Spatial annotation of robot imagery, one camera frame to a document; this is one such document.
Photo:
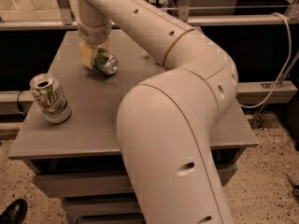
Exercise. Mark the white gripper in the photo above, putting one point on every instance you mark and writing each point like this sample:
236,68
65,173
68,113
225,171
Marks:
93,33

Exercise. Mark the green soda can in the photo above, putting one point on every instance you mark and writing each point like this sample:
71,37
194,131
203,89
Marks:
106,62

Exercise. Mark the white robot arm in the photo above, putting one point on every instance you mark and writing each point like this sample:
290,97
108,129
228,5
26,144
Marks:
164,122

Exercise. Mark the white 7up can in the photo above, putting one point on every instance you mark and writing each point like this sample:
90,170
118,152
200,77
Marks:
50,98

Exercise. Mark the metal railing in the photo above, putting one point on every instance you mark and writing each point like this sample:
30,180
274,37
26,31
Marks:
31,19

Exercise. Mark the grey drawer cabinet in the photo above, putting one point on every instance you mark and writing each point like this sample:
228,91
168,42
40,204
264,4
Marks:
88,141

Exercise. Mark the top grey drawer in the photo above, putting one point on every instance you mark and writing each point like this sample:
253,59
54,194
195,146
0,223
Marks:
83,184

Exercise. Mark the grey drawer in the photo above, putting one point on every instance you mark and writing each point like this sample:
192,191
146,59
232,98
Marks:
113,219
83,184
101,207

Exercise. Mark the middle grey drawer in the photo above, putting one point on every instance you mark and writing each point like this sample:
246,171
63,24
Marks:
101,207

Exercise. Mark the bottom grey drawer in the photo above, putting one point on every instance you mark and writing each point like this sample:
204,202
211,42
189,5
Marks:
113,219

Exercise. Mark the black leather shoe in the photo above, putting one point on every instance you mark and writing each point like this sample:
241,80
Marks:
15,212

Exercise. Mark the dark object on floor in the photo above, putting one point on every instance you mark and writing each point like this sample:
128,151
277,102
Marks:
295,187

